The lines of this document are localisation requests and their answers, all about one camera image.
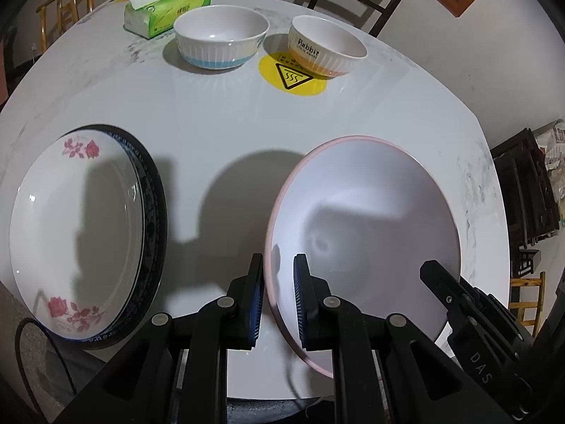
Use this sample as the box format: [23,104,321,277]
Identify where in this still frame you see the round yellow warning sticker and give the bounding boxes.
[258,51,329,97]

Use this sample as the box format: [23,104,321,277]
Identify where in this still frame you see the small bamboo stool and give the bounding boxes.
[510,271,546,338]

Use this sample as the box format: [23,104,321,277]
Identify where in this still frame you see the dark wooden folded chairs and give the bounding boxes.
[491,128,561,248]

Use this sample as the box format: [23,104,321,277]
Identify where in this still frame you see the white ribbed bowl orange base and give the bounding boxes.
[287,14,368,78]

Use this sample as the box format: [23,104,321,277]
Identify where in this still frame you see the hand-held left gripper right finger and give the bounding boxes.
[293,254,522,424]

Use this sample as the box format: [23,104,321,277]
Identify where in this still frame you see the large pink bowl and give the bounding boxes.
[264,136,462,378]

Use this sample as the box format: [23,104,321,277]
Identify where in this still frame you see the black cable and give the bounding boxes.
[14,317,80,407]

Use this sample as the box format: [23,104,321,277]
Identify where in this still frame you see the bamboo chair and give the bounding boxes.
[36,0,99,51]

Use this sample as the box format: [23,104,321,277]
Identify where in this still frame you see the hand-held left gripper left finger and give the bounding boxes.
[55,253,268,424]

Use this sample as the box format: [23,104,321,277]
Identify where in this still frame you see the white ribbed bowl blue base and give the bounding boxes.
[173,5,271,70]

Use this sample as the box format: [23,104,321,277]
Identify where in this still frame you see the green tissue pack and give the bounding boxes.
[124,0,213,38]

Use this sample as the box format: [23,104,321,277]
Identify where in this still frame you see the white plate pink flowers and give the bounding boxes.
[9,131,146,342]

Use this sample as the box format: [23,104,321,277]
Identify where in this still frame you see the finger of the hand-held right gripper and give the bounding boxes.
[419,260,477,314]

